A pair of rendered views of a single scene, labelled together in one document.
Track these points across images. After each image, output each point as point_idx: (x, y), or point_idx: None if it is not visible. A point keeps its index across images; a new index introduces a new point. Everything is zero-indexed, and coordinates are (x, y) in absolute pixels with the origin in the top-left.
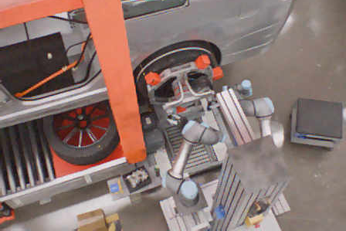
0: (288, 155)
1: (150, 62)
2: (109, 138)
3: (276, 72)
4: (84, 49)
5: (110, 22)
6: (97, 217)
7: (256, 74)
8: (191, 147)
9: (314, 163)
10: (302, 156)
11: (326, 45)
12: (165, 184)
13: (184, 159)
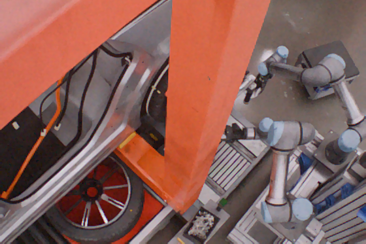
0: (314, 115)
1: (162, 73)
2: (137, 195)
3: None
4: (68, 94)
5: None
6: None
7: None
8: (289, 156)
9: (338, 110)
10: (325, 110)
11: None
12: (271, 218)
13: (285, 176)
